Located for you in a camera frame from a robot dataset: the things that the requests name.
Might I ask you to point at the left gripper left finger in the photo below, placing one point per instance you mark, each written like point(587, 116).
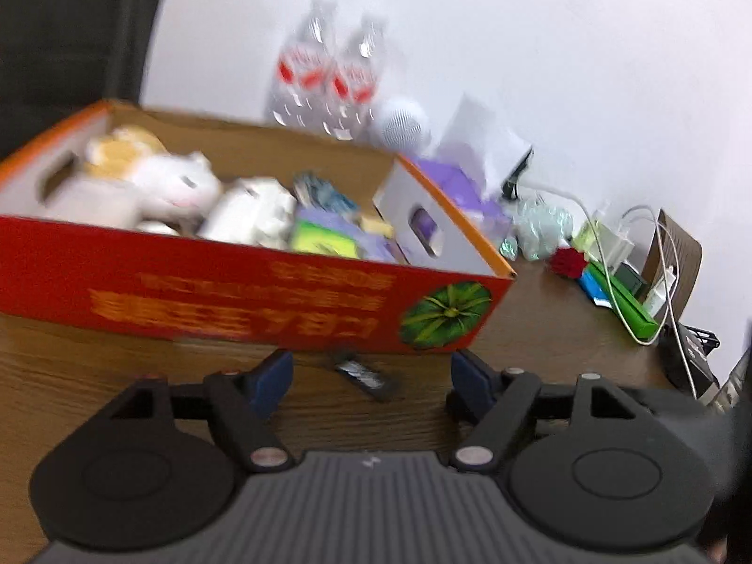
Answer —
point(240, 405)

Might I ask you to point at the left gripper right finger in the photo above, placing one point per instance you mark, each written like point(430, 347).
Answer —
point(500, 403)

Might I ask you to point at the black snack bar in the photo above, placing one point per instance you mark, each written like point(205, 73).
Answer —
point(377, 385)

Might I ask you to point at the green snack packet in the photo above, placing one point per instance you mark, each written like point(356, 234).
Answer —
point(308, 237)

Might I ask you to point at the red cardboard box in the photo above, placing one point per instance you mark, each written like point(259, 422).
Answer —
point(438, 296)

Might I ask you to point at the blue white tube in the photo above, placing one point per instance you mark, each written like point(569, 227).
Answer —
point(590, 286)

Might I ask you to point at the red rose ornament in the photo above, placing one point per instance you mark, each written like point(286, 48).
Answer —
point(568, 262)

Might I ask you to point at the iridescent plastic wrap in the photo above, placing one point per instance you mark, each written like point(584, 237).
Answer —
point(538, 229)

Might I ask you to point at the small green bottle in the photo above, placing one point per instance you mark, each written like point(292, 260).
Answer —
point(585, 240)

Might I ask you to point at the white folded device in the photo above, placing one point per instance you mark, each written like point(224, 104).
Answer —
point(256, 211)

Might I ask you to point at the white charger adapter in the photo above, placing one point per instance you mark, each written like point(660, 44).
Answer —
point(612, 246)

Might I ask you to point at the purple cloth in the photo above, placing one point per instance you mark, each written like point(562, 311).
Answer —
point(371, 247)

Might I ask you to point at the black cylinder object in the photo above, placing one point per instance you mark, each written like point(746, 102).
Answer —
point(509, 186)

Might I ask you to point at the yellow sponge block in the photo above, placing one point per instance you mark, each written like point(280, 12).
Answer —
point(376, 226)

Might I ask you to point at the white plush hamster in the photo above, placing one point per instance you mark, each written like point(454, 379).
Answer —
point(166, 188)

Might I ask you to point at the starry night tissue pack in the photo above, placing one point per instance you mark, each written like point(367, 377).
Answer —
point(312, 191)

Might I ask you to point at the brown cardboard stand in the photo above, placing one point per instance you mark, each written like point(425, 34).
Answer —
point(683, 252)

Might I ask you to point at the purple tissue pack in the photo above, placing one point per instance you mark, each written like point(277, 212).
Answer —
point(472, 159)

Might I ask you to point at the yellow plush hamster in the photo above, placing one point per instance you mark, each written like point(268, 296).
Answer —
point(114, 155)

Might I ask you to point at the white round speaker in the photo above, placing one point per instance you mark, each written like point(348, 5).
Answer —
point(400, 124)

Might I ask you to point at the left water bottle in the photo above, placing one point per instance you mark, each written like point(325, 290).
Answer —
point(301, 69)

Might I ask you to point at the water bottle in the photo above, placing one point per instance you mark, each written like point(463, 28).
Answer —
point(354, 79)
point(301, 69)

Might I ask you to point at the right water bottle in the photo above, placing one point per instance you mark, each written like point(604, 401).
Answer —
point(354, 79)

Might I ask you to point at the black paper bag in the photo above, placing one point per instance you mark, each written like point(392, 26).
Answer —
point(59, 56)

